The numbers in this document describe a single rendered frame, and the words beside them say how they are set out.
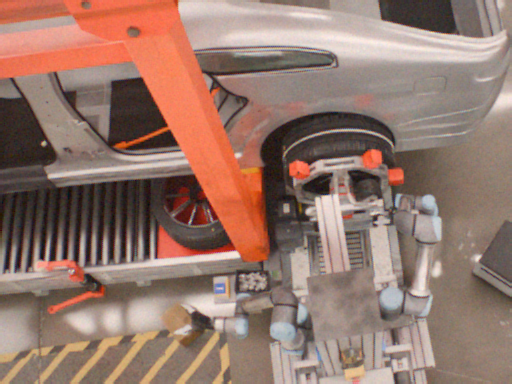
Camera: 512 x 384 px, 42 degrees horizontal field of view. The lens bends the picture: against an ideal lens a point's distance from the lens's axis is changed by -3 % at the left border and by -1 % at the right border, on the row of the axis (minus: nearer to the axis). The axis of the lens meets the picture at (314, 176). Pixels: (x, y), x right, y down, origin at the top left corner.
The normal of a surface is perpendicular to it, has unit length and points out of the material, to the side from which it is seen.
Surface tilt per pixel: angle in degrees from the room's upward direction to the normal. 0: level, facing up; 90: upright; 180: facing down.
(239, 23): 30
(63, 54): 90
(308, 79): 80
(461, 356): 0
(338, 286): 0
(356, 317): 0
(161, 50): 90
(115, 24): 90
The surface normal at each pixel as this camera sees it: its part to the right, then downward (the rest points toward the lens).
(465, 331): -0.07, -0.43
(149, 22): 0.08, 0.90
